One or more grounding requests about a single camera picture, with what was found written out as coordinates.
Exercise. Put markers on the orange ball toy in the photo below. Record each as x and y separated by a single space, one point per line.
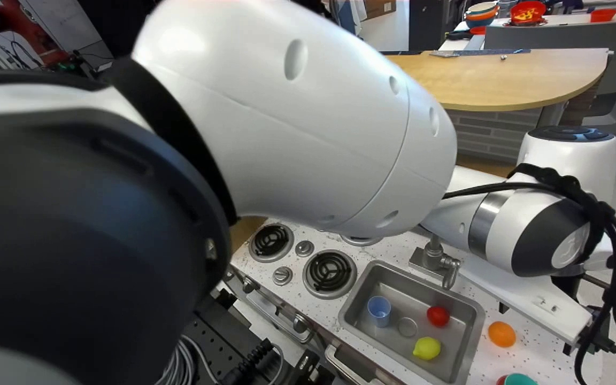
500 335

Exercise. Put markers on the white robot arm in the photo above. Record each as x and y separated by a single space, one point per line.
288 120

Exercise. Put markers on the round grey stove knob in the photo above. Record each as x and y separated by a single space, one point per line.
282 275
304 246

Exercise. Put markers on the black spiral stove burner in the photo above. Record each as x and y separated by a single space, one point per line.
330 275
270 239
362 239

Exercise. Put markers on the blue toy cup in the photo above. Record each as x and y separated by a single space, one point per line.
380 309

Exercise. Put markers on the silver toy faucet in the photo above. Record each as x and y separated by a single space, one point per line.
433 258

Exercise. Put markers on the metal toy sink basin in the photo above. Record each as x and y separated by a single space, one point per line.
401 351

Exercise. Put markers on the yellow toy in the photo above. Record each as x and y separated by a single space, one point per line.
427 349

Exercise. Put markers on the teal and red toy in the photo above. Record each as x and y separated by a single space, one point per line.
519 380

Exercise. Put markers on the black perforated mounting board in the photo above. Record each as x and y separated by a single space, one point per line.
219 342

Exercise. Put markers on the stacked coloured bowls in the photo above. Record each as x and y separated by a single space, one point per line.
482 14

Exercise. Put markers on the red bowl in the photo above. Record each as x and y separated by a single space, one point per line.
527 11

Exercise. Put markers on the flat orange item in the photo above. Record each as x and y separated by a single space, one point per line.
601 14

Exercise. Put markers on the grey kitchen support post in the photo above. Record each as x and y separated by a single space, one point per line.
553 116

